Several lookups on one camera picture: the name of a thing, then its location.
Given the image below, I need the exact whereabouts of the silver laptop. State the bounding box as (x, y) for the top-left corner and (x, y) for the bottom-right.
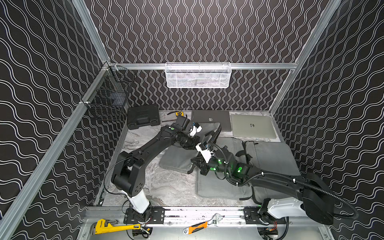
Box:
(231, 115), (277, 139)

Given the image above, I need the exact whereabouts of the grey zippered laptop bag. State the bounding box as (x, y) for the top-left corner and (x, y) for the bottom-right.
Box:
(245, 141), (300, 204)

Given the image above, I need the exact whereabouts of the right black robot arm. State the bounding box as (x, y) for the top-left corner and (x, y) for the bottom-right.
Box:
(191, 144), (359, 225)

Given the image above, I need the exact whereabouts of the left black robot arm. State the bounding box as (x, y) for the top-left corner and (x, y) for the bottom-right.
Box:
(111, 116), (198, 214)

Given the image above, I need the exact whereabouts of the yellow tape measure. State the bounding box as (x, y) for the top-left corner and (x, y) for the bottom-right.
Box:
(167, 111), (185, 117)

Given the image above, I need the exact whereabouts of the black plastic tool case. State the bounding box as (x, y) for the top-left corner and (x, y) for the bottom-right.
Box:
(127, 105), (161, 130)

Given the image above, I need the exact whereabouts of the orange adjustable wrench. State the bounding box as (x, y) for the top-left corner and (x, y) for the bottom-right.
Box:
(183, 213), (223, 235)

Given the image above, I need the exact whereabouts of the yellow pipe wrench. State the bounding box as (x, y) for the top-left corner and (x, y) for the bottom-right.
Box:
(91, 219), (151, 235)

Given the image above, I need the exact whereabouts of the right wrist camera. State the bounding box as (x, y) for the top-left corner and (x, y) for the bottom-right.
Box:
(196, 143), (213, 164)

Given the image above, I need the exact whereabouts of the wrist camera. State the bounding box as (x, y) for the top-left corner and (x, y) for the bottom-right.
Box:
(196, 143), (213, 164)
(189, 123), (202, 137)

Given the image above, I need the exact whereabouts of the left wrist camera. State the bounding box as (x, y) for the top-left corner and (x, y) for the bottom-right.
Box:
(189, 123), (202, 137)

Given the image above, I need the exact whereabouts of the white wire mesh basket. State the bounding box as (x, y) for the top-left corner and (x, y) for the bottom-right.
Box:
(165, 62), (232, 89)

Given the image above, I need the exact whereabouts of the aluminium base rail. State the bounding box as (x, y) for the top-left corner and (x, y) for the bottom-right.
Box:
(123, 207), (322, 227)

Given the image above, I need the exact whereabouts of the black wire basket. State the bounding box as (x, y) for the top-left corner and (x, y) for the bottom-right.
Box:
(83, 61), (137, 122)

